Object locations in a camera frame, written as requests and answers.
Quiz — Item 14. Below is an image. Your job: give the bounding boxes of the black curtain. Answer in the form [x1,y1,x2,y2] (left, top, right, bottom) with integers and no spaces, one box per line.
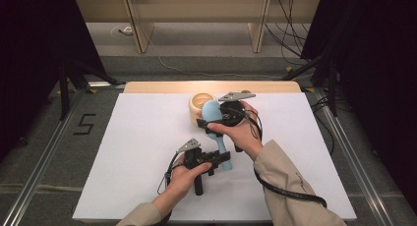
[0,0,108,161]
[299,0,417,217]

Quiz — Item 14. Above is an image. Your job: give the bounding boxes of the bundle of black cables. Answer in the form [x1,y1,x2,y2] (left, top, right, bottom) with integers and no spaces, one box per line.
[265,0,317,67]

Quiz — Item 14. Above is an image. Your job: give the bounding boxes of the cream ribbed cup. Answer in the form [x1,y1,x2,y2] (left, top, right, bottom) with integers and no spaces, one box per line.
[189,92,218,127]

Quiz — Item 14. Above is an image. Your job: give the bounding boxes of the person's left hand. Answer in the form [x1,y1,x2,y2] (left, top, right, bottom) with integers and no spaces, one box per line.
[151,154,213,217]

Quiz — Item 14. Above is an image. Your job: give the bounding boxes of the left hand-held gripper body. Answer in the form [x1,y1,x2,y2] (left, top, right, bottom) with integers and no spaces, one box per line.
[176,138,210,197]

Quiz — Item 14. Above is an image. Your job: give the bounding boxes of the black metal stand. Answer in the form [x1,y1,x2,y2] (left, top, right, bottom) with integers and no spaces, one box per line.
[281,53,339,118]
[58,58,126,122]

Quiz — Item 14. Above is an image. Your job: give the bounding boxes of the left hand-held gripper cable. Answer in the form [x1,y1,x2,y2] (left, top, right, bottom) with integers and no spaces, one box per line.
[156,151,181,196]

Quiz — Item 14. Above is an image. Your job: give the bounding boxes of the light wooden table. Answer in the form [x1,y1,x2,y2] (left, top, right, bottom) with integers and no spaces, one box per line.
[122,81,303,94]

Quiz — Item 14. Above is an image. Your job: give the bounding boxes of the person's right hand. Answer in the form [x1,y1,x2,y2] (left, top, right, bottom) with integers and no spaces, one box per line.
[208,100,273,161]

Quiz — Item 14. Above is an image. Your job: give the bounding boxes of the hand-held gripper cable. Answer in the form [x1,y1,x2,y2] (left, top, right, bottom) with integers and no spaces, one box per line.
[156,151,181,196]
[245,109,328,209]

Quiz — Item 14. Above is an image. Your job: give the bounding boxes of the light blue rice paddle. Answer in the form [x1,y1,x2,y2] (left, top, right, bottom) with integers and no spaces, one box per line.
[201,99,234,172]

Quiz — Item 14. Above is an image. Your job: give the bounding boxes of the right hand-held gripper cable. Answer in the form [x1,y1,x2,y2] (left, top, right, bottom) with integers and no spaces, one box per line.
[245,109,328,209]

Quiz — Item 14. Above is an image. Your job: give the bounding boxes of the beige wooden furniture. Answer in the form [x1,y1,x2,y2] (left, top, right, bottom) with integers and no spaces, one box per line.
[74,0,322,54]

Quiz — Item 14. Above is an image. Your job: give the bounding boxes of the black floor cables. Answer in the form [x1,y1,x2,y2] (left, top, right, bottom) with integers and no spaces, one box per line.
[310,93,354,155]

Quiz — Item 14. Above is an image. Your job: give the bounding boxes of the white table board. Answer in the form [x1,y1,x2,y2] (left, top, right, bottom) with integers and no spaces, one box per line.
[72,92,358,222]

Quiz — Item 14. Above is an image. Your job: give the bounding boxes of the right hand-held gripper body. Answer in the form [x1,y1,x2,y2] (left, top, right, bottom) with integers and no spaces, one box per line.
[218,91,257,128]

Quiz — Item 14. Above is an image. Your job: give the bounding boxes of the white floor socket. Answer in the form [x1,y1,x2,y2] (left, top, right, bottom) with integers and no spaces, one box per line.
[110,25,134,37]

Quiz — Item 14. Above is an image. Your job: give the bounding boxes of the metal floor rail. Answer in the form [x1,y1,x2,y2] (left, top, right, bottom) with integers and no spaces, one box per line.
[0,87,89,226]
[313,86,395,226]

